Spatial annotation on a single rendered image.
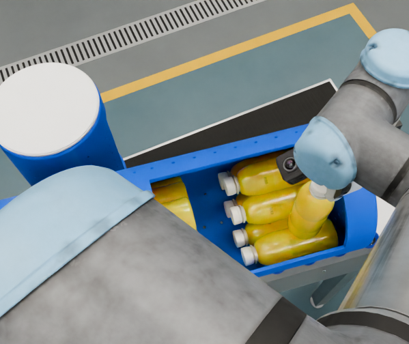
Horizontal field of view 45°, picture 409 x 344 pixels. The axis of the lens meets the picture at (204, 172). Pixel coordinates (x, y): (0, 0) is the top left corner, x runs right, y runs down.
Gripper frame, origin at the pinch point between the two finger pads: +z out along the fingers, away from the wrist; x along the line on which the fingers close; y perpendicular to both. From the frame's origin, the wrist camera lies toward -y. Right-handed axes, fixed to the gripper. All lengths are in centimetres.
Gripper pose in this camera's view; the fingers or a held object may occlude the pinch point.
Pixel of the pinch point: (322, 185)
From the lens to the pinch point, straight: 88.4
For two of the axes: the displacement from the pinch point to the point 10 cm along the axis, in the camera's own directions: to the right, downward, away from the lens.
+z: 0.2, 4.4, 9.0
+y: 9.6, -2.5, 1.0
